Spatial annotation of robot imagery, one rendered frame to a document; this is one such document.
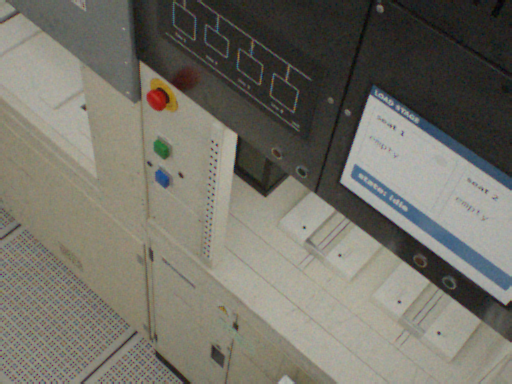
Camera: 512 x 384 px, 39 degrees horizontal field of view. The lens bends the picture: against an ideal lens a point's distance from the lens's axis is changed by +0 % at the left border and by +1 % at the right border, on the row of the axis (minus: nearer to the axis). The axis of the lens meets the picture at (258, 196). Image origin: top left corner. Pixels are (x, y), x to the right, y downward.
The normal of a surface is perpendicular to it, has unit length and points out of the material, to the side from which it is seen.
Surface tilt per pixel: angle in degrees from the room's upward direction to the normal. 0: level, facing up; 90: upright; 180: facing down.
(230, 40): 90
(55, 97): 0
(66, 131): 0
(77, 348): 0
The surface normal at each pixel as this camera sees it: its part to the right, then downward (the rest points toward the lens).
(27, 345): 0.10, -0.54
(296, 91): -0.66, 0.59
